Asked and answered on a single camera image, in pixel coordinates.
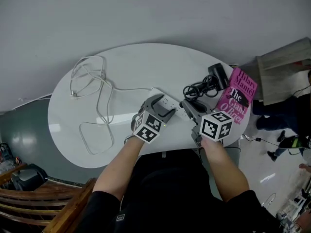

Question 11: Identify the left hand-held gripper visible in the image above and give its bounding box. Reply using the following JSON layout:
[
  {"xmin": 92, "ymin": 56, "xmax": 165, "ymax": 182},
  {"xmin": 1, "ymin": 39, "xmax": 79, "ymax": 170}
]
[{"xmin": 131, "ymin": 94, "xmax": 176, "ymax": 144}]

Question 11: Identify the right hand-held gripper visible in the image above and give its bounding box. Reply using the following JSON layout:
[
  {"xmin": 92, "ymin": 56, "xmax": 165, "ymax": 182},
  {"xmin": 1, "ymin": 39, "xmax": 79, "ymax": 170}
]
[{"xmin": 179, "ymin": 99, "xmax": 234, "ymax": 147}]

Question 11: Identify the white power strip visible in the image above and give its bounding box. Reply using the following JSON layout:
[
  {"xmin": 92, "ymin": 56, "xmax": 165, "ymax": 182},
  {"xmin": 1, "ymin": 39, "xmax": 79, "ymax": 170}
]
[{"xmin": 150, "ymin": 86, "xmax": 193, "ymax": 121}]

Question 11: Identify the black hair dryer with cord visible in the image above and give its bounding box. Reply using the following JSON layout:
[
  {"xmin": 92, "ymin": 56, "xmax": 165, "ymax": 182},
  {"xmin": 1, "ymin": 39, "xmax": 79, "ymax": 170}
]
[{"xmin": 182, "ymin": 63, "xmax": 230, "ymax": 100}]

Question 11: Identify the person's right forearm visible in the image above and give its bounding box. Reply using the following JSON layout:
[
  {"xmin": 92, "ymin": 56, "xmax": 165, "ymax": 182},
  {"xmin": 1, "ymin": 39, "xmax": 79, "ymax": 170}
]
[{"xmin": 200, "ymin": 138, "xmax": 251, "ymax": 203}]

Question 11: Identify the person's left forearm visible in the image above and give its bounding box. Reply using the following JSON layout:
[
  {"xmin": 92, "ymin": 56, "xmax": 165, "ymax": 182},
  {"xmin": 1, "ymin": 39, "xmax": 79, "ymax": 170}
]
[{"xmin": 92, "ymin": 134, "xmax": 144, "ymax": 200}]

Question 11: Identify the pink book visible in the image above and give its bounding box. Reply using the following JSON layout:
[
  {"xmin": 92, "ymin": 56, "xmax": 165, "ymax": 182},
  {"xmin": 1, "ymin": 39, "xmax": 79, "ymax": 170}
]
[{"xmin": 214, "ymin": 67, "xmax": 259, "ymax": 126}]

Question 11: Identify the person's black shirt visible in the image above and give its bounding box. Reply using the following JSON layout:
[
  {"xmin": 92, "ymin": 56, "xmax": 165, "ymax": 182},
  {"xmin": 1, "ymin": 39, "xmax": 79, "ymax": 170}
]
[{"xmin": 77, "ymin": 148, "xmax": 289, "ymax": 233}]

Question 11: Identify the black backpack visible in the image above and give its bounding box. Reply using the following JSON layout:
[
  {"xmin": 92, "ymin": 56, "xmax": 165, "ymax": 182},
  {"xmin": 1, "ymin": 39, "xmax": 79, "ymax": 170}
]
[{"xmin": 10, "ymin": 163, "xmax": 49, "ymax": 192}]

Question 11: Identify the wooden chair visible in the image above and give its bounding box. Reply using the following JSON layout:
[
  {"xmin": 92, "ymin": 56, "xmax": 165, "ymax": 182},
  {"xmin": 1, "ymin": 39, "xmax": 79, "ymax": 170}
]
[{"xmin": 0, "ymin": 163, "xmax": 98, "ymax": 233}]

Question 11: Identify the pile of clutter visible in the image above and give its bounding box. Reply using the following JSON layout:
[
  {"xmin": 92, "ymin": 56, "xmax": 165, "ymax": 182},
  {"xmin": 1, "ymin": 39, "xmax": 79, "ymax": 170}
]
[{"xmin": 0, "ymin": 142, "xmax": 17, "ymax": 175}]

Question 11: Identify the white power cable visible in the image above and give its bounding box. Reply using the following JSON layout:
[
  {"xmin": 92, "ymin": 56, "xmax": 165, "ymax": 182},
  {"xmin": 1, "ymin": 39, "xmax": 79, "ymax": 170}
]
[{"xmin": 69, "ymin": 55, "xmax": 154, "ymax": 155}]

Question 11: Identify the black floor cable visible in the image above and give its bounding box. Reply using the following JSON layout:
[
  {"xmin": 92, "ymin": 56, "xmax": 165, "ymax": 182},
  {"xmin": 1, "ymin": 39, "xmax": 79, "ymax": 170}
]
[{"xmin": 241, "ymin": 133, "xmax": 280, "ymax": 148}]

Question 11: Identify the white floor cable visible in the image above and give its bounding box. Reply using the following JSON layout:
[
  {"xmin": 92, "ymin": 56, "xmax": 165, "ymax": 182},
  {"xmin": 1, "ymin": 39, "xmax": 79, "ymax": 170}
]
[{"xmin": 260, "ymin": 192, "xmax": 277, "ymax": 206}]

